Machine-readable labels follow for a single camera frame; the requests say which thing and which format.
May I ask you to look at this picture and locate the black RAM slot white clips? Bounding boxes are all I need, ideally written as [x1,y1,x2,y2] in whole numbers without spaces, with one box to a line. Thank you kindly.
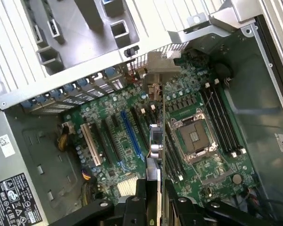
[199,88,236,158]
[139,107,156,125]
[204,82,240,156]
[165,131,188,182]
[213,79,247,153]
[209,82,243,155]

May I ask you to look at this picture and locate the long black expansion slot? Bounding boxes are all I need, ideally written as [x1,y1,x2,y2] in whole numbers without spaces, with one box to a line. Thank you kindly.
[100,119,121,161]
[129,107,150,148]

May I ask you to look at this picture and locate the blue expansion slot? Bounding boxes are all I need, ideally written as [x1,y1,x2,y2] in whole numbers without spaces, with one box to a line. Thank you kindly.
[120,110,142,161]

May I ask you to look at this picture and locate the white expansion slot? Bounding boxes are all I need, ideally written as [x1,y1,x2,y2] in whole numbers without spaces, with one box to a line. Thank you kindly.
[80,123,103,167]

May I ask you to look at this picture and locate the short black expansion slot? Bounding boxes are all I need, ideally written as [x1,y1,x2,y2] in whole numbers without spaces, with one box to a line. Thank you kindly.
[110,114,120,127]

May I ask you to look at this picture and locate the cream chipset heatsink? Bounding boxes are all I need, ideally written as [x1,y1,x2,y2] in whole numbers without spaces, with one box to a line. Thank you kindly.
[117,176,139,197]

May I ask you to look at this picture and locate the metal CPU socket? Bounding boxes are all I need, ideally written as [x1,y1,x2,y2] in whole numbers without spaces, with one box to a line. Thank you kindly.
[167,110,219,166]

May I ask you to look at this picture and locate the grey power supply unit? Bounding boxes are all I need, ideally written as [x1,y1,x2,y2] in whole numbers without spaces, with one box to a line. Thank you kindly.
[0,110,49,226]

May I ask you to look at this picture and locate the grey metal PC case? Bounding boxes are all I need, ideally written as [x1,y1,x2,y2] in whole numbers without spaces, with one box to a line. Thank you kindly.
[0,14,283,226]

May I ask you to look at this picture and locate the green motherboard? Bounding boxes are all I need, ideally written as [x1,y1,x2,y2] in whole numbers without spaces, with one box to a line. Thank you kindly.
[61,50,260,209]

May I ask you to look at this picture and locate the round black case speaker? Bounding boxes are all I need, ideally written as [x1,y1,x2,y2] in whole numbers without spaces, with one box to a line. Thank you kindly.
[214,62,233,81]

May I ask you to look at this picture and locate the grey plastic parts rack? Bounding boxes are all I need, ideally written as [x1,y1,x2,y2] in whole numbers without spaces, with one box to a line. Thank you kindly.
[20,0,142,76]

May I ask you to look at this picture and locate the braided power cable bundle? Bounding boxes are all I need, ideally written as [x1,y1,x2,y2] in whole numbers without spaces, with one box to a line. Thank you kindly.
[81,167,99,209]

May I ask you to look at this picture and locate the thin red black wires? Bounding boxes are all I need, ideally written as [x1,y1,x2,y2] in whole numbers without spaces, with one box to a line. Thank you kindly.
[241,185,283,214]

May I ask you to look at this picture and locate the yellow and black wire bundle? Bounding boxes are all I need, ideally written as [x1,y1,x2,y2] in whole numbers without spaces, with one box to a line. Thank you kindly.
[57,121,75,152]

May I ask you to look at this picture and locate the black case intrusion switch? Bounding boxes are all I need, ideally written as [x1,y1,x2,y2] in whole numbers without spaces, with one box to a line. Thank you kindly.
[123,45,140,58]

